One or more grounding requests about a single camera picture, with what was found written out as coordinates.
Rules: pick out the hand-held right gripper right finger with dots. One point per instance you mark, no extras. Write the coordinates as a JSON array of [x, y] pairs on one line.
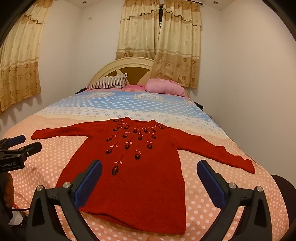
[[210, 183]]

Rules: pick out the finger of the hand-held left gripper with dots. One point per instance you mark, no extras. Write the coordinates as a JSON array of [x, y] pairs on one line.
[[32, 149], [16, 139]]

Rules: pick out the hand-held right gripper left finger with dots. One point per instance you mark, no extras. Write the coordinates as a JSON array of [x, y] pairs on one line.
[[89, 183]]

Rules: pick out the red knitted sweater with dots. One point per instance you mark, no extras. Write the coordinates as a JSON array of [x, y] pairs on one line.
[[129, 180]]

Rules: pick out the person's left hand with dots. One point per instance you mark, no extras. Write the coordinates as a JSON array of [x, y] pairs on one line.
[[9, 191]]

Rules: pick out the polka dot bed blanket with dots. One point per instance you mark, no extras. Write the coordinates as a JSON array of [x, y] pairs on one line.
[[208, 143]]

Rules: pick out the dark cloth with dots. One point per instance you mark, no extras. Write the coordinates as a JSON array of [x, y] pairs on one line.
[[82, 90]]

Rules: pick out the beige floral curtain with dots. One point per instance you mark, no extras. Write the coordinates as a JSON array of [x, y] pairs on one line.
[[178, 46], [136, 30], [20, 58]]

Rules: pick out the striped pillow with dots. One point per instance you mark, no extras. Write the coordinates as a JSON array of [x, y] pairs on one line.
[[108, 82]]

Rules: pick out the pink pillow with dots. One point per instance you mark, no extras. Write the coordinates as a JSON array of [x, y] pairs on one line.
[[161, 87]]

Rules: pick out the cream bed headboard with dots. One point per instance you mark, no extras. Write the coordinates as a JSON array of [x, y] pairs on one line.
[[136, 69]]

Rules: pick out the dark window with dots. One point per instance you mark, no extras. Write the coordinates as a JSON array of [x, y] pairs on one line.
[[161, 17]]

